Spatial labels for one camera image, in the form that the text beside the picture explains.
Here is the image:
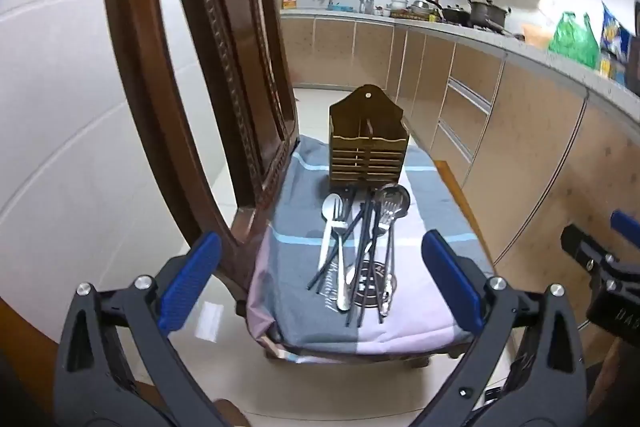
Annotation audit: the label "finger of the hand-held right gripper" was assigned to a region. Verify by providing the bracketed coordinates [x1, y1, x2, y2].
[611, 210, 640, 239]
[560, 224, 621, 290]

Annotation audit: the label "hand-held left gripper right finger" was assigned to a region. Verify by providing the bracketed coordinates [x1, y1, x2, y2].
[415, 229, 588, 427]

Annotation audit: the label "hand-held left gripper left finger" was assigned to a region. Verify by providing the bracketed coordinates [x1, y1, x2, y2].
[55, 232, 222, 427]

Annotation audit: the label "steel fork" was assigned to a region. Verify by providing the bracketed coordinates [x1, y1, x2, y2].
[331, 197, 352, 313]
[345, 202, 397, 290]

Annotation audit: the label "bunch of black chopsticks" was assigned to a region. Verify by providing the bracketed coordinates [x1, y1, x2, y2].
[306, 186, 378, 328]

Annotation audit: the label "large steel spoon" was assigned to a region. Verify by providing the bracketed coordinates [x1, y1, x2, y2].
[374, 183, 412, 238]

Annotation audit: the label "white soup spoon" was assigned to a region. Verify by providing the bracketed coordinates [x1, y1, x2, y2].
[318, 193, 345, 275]

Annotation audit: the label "wooden utensil holder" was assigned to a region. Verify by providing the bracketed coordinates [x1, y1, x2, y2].
[327, 84, 410, 188]

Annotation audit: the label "steel chopstick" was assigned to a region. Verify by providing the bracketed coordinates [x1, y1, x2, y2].
[377, 227, 392, 324]
[385, 227, 397, 308]

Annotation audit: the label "lower kitchen cabinets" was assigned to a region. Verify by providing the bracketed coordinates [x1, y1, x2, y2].
[280, 14, 640, 408]

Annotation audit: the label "plaid seat cloth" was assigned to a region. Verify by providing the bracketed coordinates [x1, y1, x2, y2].
[245, 134, 493, 365]

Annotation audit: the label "green plastic bag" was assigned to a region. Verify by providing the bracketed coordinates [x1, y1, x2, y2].
[549, 12, 600, 68]

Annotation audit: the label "blue snack bag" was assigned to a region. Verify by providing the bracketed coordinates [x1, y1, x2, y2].
[600, 2, 637, 58]

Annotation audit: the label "orange bag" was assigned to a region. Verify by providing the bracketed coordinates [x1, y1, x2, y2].
[522, 24, 556, 50]

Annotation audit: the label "brown wooden chair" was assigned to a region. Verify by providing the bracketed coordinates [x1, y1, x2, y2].
[95, 0, 496, 370]

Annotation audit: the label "grey cooking pot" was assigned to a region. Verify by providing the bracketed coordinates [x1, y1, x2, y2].
[467, 0, 512, 28]

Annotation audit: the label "black wok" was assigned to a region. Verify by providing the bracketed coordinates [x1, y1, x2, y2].
[422, 0, 471, 25]

